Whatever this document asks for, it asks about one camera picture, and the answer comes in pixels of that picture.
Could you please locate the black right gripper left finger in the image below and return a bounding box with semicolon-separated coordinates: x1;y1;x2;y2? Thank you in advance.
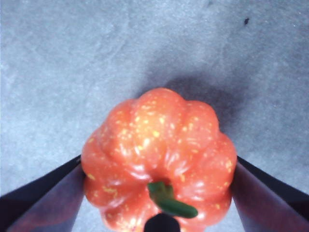
0;154;86;232

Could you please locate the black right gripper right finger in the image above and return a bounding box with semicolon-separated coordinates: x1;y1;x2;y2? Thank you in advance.
230;156;309;232

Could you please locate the orange pumpkin with green stem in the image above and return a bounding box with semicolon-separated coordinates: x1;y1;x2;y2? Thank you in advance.
81;87;238;232

